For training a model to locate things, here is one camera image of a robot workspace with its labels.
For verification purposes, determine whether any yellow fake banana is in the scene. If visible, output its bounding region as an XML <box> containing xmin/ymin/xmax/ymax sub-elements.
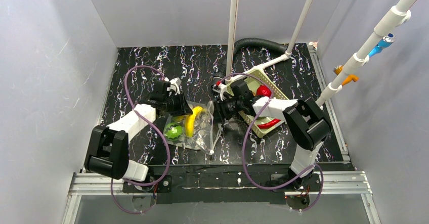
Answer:
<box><xmin>173</xmin><ymin>106</ymin><xmax>204</xmax><ymax>138</ymax></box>

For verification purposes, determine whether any clear zip top bag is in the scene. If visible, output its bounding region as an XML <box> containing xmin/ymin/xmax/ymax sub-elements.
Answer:
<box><xmin>163</xmin><ymin>101</ymin><xmax>222</xmax><ymax>155</ymax></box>

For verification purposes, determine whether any red fake apple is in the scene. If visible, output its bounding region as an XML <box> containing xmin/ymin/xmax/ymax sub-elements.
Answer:
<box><xmin>255</xmin><ymin>85</ymin><xmax>272</xmax><ymax>97</ymax></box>

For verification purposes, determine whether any red fake chili pepper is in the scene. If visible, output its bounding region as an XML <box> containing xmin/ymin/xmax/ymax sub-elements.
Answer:
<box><xmin>258</xmin><ymin>119</ymin><xmax>281</xmax><ymax>129</ymax></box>

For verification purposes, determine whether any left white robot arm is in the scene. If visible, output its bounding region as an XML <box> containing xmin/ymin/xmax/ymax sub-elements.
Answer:
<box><xmin>84</xmin><ymin>78</ymin><xmax>192</xmax><ymax>183</ymax></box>

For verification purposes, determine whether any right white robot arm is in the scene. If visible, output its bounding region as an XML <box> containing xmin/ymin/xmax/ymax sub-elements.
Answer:
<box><xmin>211</xmin><ymin>79</ymin><xmax>333</xmax><ymax>190</ymax></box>

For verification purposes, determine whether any light green plastic basket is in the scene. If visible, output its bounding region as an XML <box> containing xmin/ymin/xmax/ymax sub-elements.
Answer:
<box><xmin>225</xmin><ymin>68</ymin><xmax>297</xmax><ymax>138</ymax></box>

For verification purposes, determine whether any orange clamp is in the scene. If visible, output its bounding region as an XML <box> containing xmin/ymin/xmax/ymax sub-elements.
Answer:
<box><xmin>333</xmin><ymin>65</ymin><xmax>359</xmax><ymax>87</ymax></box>

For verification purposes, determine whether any white pvc pipe right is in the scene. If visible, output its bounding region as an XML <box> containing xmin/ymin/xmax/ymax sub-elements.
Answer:
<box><xmin>316</xmin><ymin>0</ymin><xmax>417</xmax><ymax>107</ymax></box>

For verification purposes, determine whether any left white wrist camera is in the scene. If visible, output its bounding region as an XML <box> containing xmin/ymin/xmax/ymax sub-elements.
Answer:
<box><xmin>164</xmin><ymin>77</ymin><xmax>182</xmax><ymax>96</ymax></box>

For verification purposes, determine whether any white pvc pipe frame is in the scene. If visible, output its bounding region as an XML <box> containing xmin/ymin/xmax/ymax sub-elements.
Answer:
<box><xmin>225</xmin><ymin>0</ymin><xmax>322</xmax><ymax>84</ymax></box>

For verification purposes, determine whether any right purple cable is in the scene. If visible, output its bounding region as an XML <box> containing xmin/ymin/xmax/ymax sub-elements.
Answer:
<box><xmin>218</xmin><ymin>72</ymin><xmax>324</xmax><ymax>212</ymax></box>

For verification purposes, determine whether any purple cable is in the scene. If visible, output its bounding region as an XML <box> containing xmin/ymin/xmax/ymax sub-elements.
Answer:
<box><xmin>218</xmin><ymin>72</ymin><xmax>324</xmax><ymax>212</ymax></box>
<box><xmin>110</xmin><ymin>65</ymin><xmax>171</xmax><ymax>215</ymax></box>

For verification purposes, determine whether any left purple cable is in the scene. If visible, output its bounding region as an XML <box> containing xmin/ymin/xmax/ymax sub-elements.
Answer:
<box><xmin>110</xmin><ymin>65</ymin><xmax>171</xmax><ymax>215</ymax></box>

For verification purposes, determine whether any black corrugated hose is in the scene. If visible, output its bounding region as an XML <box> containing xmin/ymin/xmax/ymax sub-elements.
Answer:
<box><xmin>212</xmin><ymin>37</ymin><xmax>288</xmax><ymax>93</ymax></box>

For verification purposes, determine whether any aluminium frame rail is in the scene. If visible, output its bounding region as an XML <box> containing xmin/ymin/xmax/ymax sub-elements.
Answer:
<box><xmin>63</xmin><ymin>168</ymin><xmax>380</xmax><ymax>223</ymax></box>

